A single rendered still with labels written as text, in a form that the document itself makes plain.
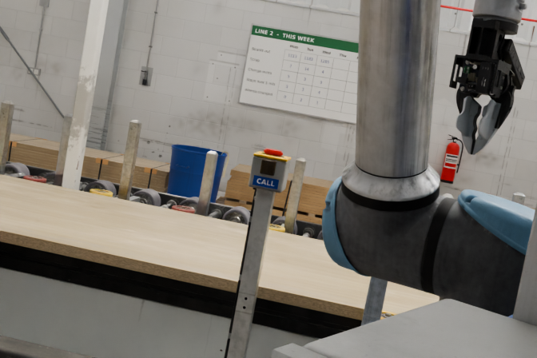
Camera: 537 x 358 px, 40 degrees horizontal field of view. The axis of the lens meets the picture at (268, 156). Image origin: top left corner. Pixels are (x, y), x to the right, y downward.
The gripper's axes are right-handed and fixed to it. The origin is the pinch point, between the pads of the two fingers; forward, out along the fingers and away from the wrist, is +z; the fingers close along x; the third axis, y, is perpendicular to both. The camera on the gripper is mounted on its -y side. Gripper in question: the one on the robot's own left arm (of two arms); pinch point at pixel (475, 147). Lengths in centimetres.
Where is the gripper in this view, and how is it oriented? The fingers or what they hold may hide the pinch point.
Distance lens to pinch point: 125.5
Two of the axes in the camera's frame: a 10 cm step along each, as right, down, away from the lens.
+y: -5.7, -0.3, -8.2
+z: -1.8, 9.8, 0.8
